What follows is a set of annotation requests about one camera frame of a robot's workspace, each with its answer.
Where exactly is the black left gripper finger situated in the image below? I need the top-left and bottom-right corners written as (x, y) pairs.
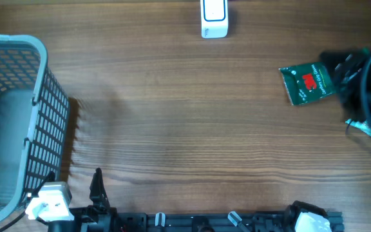
top-left (90, 168), bottom-right (110, 209)
top-left (37, 171), bottom-right (55, 193)

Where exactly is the dark green 3M package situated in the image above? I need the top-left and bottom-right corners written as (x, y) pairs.
top-left (278, 48), bottom-right (371, 106)

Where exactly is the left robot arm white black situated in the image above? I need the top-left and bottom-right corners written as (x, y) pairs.
top-left (25, 168), bottom-right (124, 231)

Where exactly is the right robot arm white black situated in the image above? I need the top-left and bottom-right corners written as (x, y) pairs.
top-left (81, 50), bottom-right (371, 232)

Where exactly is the white barcode scanner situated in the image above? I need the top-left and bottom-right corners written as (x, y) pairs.
top-left (200, 0), bottom-right (229, 39)

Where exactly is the grey plastic shopping basket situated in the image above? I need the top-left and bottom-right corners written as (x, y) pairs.
top-left (0, 35), bottom-right (70, 222)

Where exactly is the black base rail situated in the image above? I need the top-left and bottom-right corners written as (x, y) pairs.
top-left (57, 211), bottom-right (345, 232)

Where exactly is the black left camera cable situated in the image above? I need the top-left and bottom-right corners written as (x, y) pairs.
top-left (0, 189), bottom-right (41, 232)

